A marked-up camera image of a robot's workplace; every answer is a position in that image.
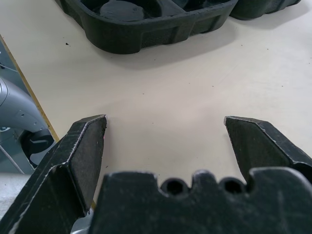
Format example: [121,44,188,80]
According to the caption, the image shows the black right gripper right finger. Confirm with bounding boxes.
[223,116,312,184]

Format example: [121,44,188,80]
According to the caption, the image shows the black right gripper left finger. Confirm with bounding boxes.
[0,114,109,234]

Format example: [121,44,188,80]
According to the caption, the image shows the silver robot body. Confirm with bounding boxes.
[0,77,59,174]

